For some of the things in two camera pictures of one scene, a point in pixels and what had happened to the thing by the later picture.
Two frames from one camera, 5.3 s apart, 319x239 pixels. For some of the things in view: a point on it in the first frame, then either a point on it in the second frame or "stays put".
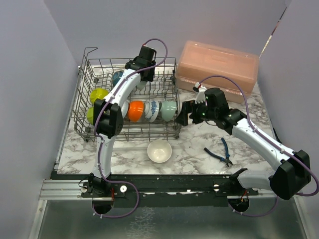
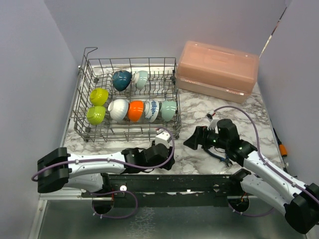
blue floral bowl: [151, 110] stays put
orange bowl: [135, 110] stays put
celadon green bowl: [168, 110] stays put
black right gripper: [189, 106] -> [199, 137]
